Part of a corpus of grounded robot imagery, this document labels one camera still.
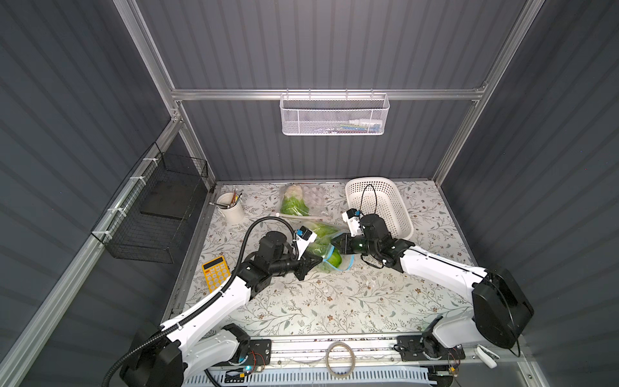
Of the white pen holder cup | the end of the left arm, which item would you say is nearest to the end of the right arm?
the end of the left arm

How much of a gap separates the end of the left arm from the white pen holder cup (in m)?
0.41

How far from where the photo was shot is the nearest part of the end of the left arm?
610mm

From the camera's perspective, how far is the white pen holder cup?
989 mm

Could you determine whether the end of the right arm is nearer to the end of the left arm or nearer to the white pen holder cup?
the end of the left arm
